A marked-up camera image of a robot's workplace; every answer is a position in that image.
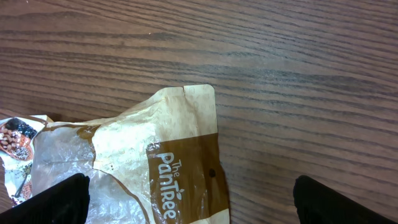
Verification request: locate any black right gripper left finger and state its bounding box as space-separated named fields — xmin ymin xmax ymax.
xmin=1 ymin=173 xmax=90 ymax=224

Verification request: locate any brown snack pouch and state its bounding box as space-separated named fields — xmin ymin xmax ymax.
xmin=1 ymin=85 xmax=230 ymax=223

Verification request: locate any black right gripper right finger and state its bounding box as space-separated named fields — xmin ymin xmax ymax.
xmin=293 ymin=175 xmax=397 ymax=224

